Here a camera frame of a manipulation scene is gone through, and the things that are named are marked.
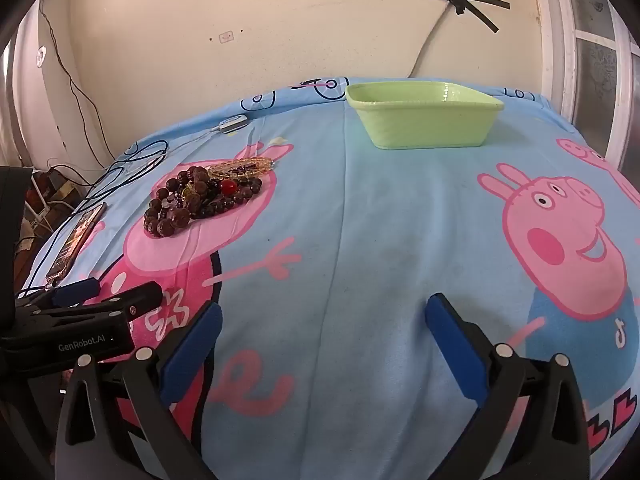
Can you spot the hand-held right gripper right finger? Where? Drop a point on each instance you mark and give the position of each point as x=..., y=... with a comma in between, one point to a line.
x=457, y=350

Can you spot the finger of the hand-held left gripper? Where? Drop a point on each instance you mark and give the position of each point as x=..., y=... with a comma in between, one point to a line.
x=120, y=307
x=75, y=291

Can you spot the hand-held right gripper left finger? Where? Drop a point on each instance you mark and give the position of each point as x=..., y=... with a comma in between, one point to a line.
x=192, y=355

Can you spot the green plastic basin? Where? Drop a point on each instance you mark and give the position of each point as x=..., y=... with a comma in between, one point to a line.
x=425, y=125

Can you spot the smartphone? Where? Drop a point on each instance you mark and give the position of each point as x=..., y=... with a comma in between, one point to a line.
x=75, y=240

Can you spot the white plastic rack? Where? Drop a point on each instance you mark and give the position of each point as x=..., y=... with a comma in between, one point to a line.
x=44, y=211

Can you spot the cartoon pig printed blanket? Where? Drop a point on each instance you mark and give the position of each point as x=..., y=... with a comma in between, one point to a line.
x=350, y=235

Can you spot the white curtain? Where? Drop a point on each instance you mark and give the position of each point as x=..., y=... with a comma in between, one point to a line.
x=35, y=100

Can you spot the small white charger box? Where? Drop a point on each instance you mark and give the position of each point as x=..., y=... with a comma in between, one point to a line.
x=233, y=124

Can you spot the white wall hook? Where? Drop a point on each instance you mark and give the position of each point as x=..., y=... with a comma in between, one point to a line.
x=41, y=55

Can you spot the small wall sticker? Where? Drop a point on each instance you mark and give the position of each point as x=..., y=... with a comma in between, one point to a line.
x=226, y=36

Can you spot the white window frame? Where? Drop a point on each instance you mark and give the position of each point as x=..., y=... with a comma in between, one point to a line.
x=555, y=35

